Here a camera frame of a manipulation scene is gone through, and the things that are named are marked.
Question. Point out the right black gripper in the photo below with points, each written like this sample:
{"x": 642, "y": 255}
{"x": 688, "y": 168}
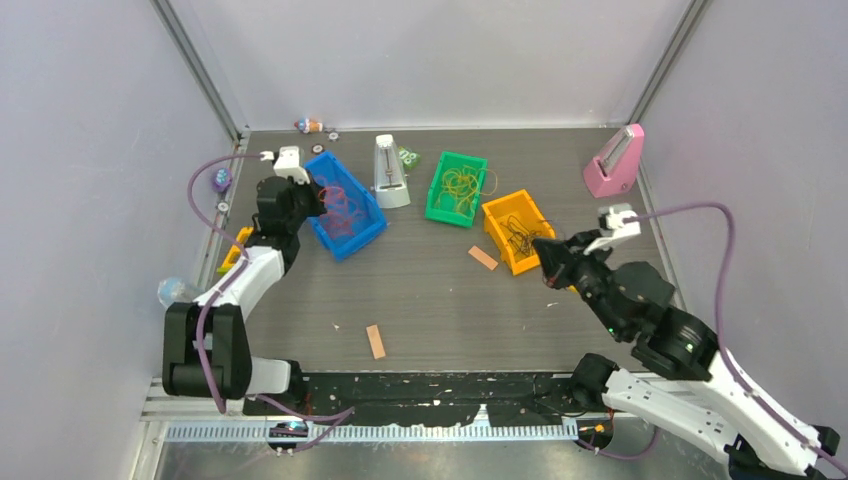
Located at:
{"x": 558, "y": 256}

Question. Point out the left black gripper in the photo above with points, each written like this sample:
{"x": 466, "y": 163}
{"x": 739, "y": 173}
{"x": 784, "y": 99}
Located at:
{"x": 312, "y": 190}

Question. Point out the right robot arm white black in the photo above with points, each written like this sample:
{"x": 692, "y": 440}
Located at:
{"x": 739, "y": 426}

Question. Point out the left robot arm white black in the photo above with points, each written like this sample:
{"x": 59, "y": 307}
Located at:
{"x": 206, "y": 352}

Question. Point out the blue plastic bin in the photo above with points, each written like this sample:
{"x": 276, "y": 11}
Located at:
{"x": 353, "y": 219}

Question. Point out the orange plastic bin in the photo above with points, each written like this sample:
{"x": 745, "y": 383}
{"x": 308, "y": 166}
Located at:
{"x": 513, "y": 221}

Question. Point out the tan wooden block far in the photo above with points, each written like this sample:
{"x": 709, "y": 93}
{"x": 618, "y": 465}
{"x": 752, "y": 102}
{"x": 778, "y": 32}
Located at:
{"x": 483, "y": 258}

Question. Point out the tan wooden block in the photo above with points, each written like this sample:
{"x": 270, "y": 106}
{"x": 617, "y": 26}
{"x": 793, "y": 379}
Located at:
{"x": 375, "y": 342}
{"x": 483, "y": 258}

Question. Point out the small clown figurine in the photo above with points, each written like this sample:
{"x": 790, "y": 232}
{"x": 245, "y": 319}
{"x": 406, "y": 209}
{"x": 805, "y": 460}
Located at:
{"x": 308, "y": 126}

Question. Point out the white metronome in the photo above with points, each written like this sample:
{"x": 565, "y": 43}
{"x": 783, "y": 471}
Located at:
{"x": 390, "y": 185}

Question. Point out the yellow triangle block left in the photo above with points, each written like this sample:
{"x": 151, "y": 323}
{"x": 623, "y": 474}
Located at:
{"x": 233, "y": 254}

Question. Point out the purple round toy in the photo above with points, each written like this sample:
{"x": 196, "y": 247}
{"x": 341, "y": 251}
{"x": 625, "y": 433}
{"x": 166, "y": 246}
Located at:
{"x": 222, "y": 179}

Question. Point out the pink metronome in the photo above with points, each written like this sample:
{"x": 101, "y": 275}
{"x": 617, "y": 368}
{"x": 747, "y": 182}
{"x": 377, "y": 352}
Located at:
{"x": 613, "y": 170}

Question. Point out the green plastic bin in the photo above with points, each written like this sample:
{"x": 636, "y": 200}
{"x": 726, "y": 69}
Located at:
{"x": 456, "y": 188}

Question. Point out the tan wooden block near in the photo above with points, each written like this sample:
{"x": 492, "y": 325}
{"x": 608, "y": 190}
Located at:
{"x": 375, "y": 342}

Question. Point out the clear blue plastic container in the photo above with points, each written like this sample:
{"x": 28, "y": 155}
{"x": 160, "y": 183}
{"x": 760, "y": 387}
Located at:
{"x": 175, "y": 289}

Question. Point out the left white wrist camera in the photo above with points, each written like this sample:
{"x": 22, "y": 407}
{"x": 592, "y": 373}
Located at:
{"x": 287, "y": 163}

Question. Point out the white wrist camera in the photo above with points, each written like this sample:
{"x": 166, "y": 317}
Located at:
{"x": 617, "y": 224}
{"x": 287, "y": 163}

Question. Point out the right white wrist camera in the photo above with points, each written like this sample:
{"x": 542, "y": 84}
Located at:
{"x": 617, "y": 224}

